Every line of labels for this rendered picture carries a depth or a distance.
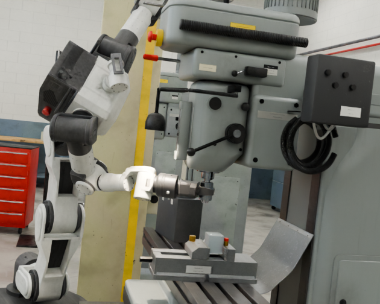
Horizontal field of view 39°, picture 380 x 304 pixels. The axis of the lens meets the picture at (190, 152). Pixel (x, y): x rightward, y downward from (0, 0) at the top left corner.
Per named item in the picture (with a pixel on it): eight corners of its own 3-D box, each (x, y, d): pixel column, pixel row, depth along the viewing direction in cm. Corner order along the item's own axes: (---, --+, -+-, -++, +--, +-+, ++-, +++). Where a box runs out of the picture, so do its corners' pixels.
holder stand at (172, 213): (173, 242, 225) (178, 195, 224) (154, 230, 245) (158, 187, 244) (198, 242, 230) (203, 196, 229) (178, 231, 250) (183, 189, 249)
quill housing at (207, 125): (190, 171, 182) (200, 78, 181) (178, 165, 202) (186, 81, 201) (243, 175, 187) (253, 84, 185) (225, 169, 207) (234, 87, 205)
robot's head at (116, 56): (108, 85, 196) (110, 73, 189) (105, 66, 199) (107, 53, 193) (125, 84, 197) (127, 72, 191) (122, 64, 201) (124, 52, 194)
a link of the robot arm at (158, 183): (166, 171, 194) (136, 167, 195) (161, 199, 191) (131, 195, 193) (170, 177, 205) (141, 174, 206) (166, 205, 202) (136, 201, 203)
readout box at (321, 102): (312, 122, 161) (320, 52, 160) (299, 121, 170) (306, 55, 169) (370, 128, 166) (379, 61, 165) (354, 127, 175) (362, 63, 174)
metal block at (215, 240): (207, 253, 177) (209, 235, 177) (203, 248, 183) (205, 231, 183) (222, 254, 178) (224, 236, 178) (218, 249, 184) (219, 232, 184)
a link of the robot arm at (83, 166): (67, 187, 212) (60, 154, 194) (83, 164, 219) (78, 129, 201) (93, 198, 210) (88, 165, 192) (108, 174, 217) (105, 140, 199)
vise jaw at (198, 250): (191, 259, 173) (192, 247, 173) (184, 249, 185) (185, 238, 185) (209, 260, 174) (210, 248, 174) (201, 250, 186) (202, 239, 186)
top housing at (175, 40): (167, 41, 174) (173, -7, 174) (154, 50, 200) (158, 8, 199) (299, 60, 186) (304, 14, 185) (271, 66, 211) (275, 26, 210)
